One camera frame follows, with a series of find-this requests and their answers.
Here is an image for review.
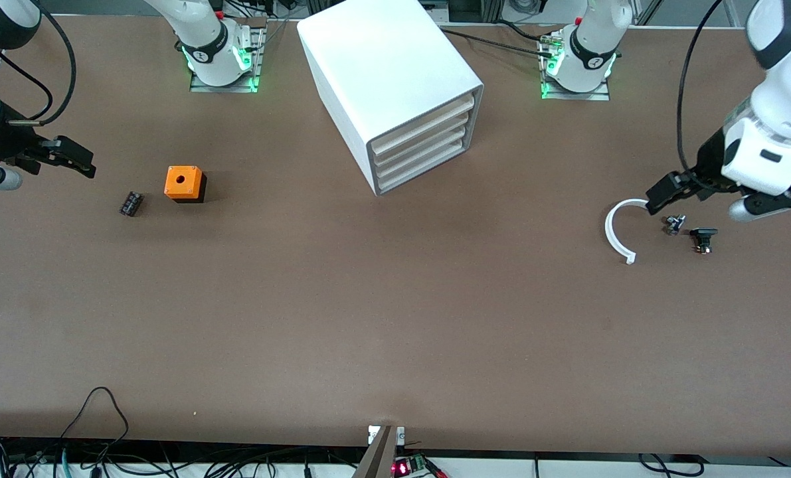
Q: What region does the black cable across table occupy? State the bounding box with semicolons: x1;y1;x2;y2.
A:
435;27;562;60

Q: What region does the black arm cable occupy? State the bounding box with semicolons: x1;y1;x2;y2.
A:
677;0;728;177
0;0;77;127

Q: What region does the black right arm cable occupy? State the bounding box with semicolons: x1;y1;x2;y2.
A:
0;0;77;127

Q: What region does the circuit board with red display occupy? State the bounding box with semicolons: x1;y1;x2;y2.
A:
392;453;449;478

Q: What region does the black push button switch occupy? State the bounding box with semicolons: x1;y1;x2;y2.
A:
689;227;719;256

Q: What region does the orange button enclosure box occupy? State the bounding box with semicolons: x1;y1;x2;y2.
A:
164;165;207;204

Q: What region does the brown mounting bar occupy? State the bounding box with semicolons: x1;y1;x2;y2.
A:
352;425;399;478

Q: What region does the black looped cable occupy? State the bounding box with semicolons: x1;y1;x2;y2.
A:
60;387;130;465

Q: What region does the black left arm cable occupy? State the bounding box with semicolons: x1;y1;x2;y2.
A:
677;0;728;177

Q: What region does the black hanging cable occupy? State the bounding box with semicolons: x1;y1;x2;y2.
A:
638;453;706;478

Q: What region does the white semicircular clamp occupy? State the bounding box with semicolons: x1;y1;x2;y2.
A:
604;199;651;265

